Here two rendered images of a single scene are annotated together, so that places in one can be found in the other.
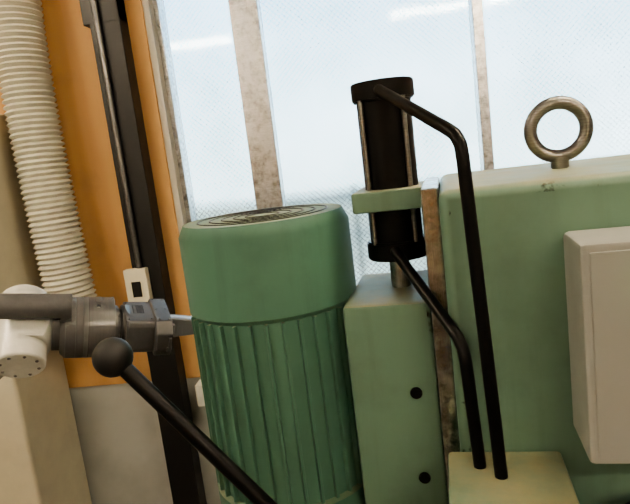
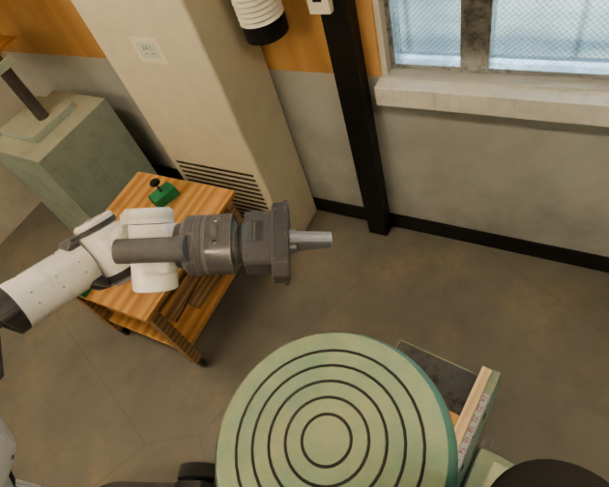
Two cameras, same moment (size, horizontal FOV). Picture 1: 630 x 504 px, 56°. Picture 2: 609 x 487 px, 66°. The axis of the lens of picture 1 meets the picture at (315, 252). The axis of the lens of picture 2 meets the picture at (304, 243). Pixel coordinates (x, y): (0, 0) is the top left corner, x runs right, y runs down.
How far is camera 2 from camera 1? 0.62 m
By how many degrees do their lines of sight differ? 51
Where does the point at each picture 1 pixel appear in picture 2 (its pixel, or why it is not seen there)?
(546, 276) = not seen: outside the picture
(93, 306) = (208, 243)
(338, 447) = not seen: outside the picture
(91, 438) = (291, 108)
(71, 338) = (193, 272)
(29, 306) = (144, 259)
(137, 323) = (253, 261)
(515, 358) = not seen: outside the picture
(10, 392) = (217, 91)
